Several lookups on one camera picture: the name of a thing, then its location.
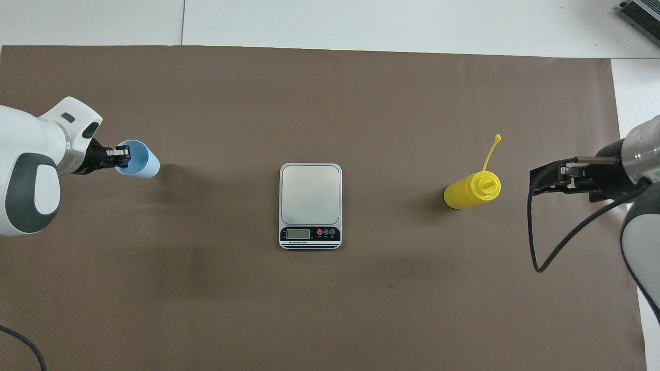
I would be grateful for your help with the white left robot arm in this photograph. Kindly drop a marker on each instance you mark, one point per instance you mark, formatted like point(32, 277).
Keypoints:
point(26, 149)

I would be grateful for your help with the silver digital kitchen scale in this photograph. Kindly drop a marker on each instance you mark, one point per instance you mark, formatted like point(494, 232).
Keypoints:
point(309, 196)

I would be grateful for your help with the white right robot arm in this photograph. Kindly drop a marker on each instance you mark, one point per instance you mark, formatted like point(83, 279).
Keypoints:
point(642, 242)

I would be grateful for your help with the light blue cup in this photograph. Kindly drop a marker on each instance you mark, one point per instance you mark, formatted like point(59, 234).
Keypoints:
point(147, 165)

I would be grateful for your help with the grey metal device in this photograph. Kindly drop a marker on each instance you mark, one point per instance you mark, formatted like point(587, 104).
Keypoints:
point(644, 18)

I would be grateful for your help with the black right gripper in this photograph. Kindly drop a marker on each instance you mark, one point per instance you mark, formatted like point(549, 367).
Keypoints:
point(611, 178)

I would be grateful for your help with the brown paper mat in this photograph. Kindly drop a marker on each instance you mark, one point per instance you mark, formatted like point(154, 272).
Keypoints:
point(309, 309)

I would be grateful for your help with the yellow squeeze bottle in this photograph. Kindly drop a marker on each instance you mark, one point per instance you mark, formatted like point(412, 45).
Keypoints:
point(466, 193)

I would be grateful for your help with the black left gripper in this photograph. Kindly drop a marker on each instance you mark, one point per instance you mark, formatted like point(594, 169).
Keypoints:
point(93, 159)

